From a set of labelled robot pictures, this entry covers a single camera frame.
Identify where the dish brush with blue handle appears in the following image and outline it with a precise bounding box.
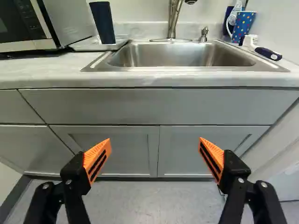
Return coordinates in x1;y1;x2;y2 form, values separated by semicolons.
242;34;283;62

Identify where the silver microwave oven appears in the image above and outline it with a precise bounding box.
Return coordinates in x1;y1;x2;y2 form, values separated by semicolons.
0;0;94;54

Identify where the silver tap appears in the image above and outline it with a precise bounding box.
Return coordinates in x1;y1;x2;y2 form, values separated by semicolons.
149;0;199;42

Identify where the silver soap pump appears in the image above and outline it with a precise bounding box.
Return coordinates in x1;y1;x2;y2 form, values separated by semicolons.
198;26;209;42

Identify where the blue mug with coloured dots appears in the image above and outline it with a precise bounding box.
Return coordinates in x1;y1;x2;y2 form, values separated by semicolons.
226;10;257;45

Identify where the grey kitchen counter with cabinets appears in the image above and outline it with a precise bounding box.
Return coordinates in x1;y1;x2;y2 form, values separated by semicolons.
0;21;299;180

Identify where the stainless steel sink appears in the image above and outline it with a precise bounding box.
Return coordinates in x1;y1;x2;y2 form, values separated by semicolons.
80;39;291;72

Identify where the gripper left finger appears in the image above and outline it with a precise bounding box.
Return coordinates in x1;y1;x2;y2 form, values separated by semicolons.
23;138;112;224

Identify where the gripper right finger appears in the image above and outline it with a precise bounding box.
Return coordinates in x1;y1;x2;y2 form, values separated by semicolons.
198;137;287;224

